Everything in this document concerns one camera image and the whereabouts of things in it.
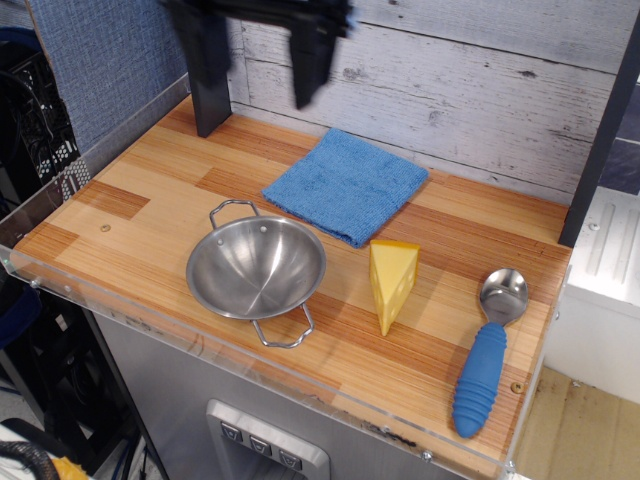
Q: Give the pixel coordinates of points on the silver button panel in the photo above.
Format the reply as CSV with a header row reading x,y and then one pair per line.
x,y
250,448

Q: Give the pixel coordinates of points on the dark vertical post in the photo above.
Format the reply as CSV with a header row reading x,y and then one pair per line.
x,y
613,115
211,103

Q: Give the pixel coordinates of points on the blue handled metal spoon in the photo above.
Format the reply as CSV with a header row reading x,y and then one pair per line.
x,y
503,299

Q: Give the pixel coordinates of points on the clear acrylic table guard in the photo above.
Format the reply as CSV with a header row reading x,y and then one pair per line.
x,y
378,405

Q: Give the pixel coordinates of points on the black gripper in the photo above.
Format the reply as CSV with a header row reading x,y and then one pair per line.
x,y
313,26

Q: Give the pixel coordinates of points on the yellow cheese wedge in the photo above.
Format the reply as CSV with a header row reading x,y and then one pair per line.
x,y
393,267

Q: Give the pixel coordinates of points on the dark left vertical post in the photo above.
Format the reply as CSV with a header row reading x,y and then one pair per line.
x,y
211,103

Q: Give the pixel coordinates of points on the dark right vertical post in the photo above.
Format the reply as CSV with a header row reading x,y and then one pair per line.
x,y
613,115

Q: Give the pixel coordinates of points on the white appliance on right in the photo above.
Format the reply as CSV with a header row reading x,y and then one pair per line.
x,y
594,337

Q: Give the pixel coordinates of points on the stainless steel pot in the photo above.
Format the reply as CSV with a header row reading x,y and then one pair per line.
x,y
253,267

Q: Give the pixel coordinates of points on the blue folded cloth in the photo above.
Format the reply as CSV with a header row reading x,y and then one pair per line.
x,y
346,187

